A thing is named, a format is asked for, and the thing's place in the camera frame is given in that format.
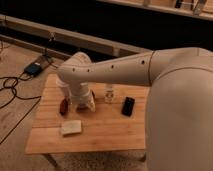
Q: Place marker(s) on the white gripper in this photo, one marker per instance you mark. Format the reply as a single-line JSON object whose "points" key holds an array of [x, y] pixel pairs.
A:
{"points": [[81, 99]]}

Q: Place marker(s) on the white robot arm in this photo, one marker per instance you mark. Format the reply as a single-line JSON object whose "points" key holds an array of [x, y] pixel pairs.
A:
{"points": [[179, 108]]}

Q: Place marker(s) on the beige sponge block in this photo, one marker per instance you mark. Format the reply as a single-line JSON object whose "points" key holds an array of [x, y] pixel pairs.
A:
{"points": [[71, 127]]}

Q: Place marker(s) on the black phone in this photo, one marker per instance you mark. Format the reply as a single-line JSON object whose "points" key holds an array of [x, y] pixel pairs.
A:
{"points": [[128, 106]]}

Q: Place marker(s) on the black power adapter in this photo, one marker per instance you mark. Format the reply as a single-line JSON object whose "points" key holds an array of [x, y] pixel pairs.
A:
{"points": [[33, 69]]}

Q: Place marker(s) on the wooden table leg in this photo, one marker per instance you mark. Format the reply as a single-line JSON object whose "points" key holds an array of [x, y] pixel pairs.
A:
{"points": [[53, 162]]}

